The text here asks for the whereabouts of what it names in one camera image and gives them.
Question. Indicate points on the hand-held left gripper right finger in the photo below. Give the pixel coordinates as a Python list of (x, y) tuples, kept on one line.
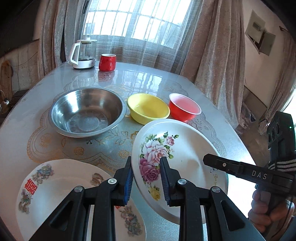
[(164, 183)]

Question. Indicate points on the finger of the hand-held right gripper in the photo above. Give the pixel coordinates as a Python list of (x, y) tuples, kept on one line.
[(231, 166)]

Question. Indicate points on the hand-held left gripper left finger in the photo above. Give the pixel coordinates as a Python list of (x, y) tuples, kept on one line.
[(128, 183)]

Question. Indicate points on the rose print plate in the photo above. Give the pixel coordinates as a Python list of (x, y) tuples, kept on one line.
[(185, 143)]

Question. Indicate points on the dragon phoenix print plate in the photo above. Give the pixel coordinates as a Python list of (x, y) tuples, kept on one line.
[(60, 176)]

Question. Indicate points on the red plastic bowl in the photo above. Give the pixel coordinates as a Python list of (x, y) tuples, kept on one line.
[(182, 113)]

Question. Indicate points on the yellow bowl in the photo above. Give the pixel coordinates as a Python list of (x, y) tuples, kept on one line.
[(148, 107)]

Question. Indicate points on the stainless steel bowl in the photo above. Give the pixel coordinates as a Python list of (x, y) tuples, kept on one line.
[(87, 111)]

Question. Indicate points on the person's right hand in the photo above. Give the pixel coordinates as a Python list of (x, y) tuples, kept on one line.
[(259, 201)]

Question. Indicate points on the lace pattern table cover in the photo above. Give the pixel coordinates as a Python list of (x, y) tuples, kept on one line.
[(104, 148)]

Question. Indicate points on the cardboard piece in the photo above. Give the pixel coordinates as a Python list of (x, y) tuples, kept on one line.
[(251, 99)]

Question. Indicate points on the beige velvet curtain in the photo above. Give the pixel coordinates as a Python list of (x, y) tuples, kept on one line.
[(219, 58), (55, 34)]

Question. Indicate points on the red mug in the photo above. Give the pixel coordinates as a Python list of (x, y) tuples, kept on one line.
[(106, 63)]

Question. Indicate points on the white glass electric kettle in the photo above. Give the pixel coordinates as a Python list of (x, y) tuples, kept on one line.
[(83, 62)]

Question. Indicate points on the white sheer curtain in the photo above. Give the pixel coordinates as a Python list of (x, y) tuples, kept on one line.
[(138, 53)]

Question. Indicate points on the hanging woven straw item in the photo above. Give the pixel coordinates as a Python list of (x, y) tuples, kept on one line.
[(6, 78)]

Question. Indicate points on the barred window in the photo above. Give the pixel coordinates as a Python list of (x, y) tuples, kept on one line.
[(138, 18)]

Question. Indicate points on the dark flat panel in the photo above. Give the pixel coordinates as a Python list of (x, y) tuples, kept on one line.
[(16, 20)]

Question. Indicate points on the wall meter box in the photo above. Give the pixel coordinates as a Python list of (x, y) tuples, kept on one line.
[(260, 32)]

